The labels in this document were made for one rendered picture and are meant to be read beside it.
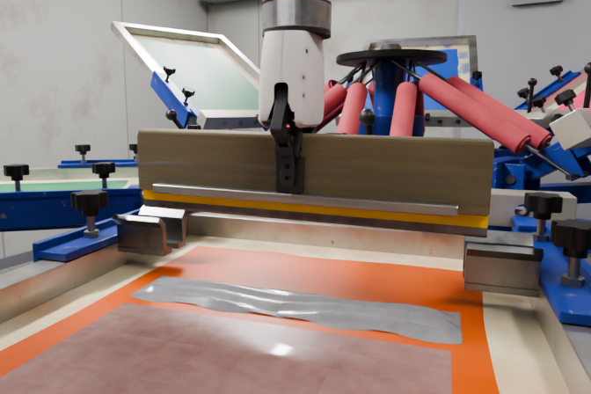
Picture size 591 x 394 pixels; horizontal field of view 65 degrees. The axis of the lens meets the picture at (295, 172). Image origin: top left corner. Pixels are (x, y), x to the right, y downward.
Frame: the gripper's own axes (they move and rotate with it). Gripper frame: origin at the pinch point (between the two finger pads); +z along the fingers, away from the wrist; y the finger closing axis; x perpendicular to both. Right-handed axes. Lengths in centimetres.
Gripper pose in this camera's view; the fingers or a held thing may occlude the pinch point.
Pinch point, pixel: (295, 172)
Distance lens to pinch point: 52.8
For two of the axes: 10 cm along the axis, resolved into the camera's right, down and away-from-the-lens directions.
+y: -3.1, 1.2, -9.4
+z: -0.1, 9.9, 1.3
